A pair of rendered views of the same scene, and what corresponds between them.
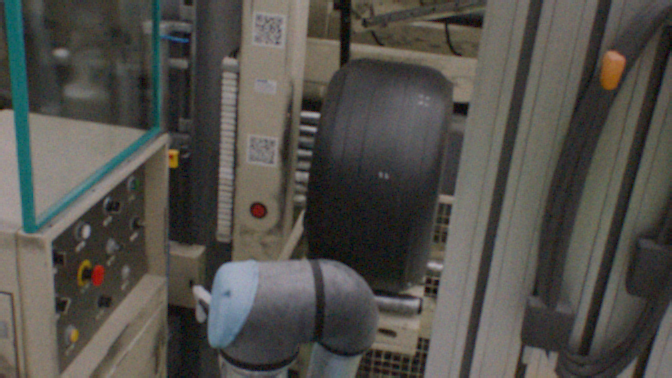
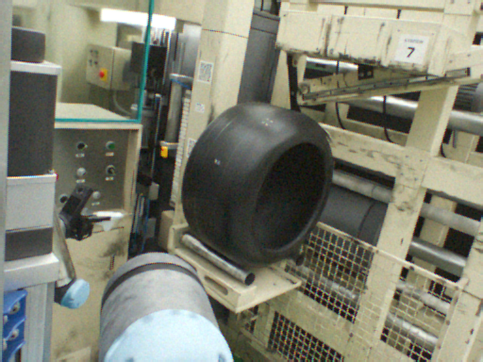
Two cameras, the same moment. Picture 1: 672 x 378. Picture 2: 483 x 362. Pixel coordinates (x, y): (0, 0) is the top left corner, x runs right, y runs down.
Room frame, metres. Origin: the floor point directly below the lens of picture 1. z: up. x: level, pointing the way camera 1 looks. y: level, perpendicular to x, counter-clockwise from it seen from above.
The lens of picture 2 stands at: (0.52, -0.86, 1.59)
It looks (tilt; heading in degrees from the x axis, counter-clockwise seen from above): 16 degrees down; 33
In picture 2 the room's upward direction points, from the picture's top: 11 degrees clockwise
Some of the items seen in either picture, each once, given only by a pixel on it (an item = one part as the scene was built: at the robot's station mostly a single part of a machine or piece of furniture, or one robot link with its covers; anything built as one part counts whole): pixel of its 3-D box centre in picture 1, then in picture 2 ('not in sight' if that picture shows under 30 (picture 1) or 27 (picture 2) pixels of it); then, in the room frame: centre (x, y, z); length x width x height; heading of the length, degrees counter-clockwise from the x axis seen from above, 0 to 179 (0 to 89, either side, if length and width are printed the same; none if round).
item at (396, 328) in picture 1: (347, 316); (211, 272); (1.65, -0.06, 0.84); 0.36 x 0.09 x 0.06; 82
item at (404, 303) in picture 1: (351, 294); (215, 256); (1.65, -0.07, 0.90); 0.35 x 0.05 x 0.05; 82
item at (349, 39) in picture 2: not in sight; (362, 42); (2.07, -0.24, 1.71); 0.61 x 0.25 x 0.15; 82
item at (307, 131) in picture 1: (309, 153); not in sight; (2.20, 0.09, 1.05); 0.20 x 0.15 x 0.30; 82
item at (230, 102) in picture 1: (231, 152); (185, 150); (1.79, 0.26, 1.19); 0.05 x 0.04 x 0.48; 172
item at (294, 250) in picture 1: (292, 256); (209, 230); (1.82, 0.10, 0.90); 0.40 x 0.03 x 0.10; 172
